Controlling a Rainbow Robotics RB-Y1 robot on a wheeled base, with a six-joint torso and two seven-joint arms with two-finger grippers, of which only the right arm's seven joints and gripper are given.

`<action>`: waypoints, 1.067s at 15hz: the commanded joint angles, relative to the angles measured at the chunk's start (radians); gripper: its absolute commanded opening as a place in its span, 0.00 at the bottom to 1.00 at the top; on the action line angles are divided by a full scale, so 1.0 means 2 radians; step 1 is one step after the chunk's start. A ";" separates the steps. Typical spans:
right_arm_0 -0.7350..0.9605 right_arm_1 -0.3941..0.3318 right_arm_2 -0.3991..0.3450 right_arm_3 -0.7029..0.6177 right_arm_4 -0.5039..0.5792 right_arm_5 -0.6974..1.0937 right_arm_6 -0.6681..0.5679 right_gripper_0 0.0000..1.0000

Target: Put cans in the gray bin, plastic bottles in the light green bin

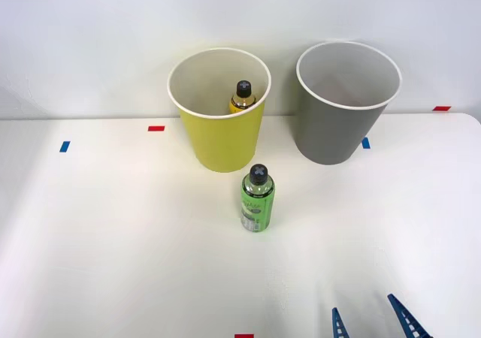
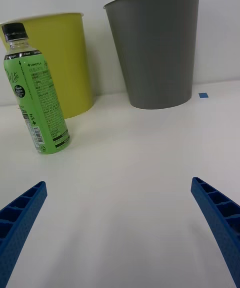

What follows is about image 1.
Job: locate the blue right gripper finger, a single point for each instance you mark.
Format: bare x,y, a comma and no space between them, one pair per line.
407,321
339,326

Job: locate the green bottle with black cap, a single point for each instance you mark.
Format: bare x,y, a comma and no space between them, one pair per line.
255,206

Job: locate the grey plastic bin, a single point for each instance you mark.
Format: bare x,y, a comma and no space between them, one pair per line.
330,131

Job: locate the yellow-green plastic bin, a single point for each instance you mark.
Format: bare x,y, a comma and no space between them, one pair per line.
221,142

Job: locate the yellow bottle with black cap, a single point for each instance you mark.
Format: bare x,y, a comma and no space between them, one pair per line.
242,102

